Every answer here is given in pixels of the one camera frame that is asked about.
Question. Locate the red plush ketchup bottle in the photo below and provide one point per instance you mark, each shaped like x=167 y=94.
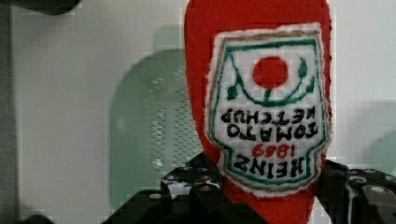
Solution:
x=259 y=80

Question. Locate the black cylinder object lower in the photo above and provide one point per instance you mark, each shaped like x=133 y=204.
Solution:
x=36 y=219

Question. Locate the green oval strainer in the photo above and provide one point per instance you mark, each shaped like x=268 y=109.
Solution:
x=151 y=126

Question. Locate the black cylinder object upper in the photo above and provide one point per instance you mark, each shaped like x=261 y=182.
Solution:
x=47 y=7

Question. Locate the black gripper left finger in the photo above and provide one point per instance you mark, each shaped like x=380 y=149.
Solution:
x=190 y=194

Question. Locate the black cylinder object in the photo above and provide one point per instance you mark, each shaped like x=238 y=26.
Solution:
x=47 y=7
x=36 y=219

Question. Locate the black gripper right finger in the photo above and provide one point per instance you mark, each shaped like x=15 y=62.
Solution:
x=357 y=196

